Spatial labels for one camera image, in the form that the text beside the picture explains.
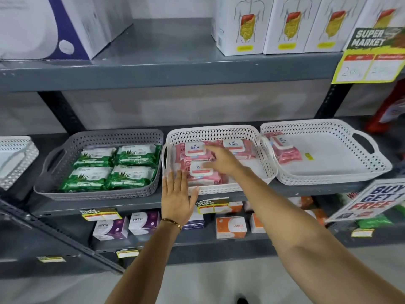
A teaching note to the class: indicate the person's left hand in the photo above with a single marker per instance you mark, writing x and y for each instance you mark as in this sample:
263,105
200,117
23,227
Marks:
175,202

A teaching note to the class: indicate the person's right hand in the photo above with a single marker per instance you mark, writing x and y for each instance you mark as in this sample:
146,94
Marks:
226,164

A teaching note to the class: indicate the person's left little finger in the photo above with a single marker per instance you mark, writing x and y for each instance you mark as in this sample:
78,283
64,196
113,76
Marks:
164,188

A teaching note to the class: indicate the person's left middle finger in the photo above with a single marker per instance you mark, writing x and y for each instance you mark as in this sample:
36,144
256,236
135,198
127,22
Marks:
177,183

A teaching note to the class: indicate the person's left thumb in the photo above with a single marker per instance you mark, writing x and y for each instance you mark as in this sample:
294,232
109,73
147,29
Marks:
194,196

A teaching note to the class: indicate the person's right thumb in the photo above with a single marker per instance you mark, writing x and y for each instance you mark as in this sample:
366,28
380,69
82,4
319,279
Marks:
208,171

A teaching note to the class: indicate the pink wet wipes pack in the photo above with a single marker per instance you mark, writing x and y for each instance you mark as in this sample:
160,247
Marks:
193,151
197,179
283,148
237,148

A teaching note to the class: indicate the person's left forearm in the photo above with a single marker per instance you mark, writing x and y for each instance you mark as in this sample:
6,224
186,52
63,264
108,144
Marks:
148,265

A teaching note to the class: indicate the person's right forearm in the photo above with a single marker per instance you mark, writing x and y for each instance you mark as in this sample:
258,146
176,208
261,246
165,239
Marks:
303,243

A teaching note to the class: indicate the yellow shelf price tag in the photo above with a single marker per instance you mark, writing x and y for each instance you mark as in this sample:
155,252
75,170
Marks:
101,214
51,259
127,253
212,205
362,233

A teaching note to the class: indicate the purple and white box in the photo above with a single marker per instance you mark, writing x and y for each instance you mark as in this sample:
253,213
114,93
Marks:
110,229
144,223
194,222

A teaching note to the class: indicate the green wet wipes pack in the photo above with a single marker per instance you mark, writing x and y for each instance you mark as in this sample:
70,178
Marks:
95,157
84,179
131,177
137,155

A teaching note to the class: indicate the orange and white box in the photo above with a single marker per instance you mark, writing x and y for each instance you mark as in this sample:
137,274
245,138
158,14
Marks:
318,215
302,202
231,227
235,207
257,224

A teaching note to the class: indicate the white perforated plastic basket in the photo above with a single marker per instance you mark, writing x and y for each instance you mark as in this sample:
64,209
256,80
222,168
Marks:
332,155
259,167
15,161

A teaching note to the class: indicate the grey perforated plastic basket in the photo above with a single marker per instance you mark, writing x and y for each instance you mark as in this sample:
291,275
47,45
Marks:
98,137

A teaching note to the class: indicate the small yellow sticker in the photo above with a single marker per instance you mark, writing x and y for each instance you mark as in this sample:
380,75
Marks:
309,156

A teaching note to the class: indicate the grey metal shelf rack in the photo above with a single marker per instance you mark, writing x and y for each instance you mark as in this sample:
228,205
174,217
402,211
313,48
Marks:
177,66

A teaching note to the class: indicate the black shoe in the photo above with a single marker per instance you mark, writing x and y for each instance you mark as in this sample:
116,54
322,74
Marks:
242,299

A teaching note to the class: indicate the white box with torso print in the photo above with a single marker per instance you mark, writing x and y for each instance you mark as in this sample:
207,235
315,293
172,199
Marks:
292,25
243,25
332,25
384,14

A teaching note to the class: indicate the white promotion sign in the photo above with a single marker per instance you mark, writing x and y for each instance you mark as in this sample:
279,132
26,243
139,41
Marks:
370,199

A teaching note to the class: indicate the green packet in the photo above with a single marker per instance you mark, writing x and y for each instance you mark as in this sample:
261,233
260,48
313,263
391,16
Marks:
375,222
400,208

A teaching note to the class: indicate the red packet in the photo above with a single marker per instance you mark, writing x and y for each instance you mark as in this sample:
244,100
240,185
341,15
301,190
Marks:
387,110

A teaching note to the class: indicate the large yellow price sign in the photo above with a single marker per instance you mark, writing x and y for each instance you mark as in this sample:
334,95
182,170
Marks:
370,60

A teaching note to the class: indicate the white and blue box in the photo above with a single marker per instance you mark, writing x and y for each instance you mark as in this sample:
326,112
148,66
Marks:
38,25

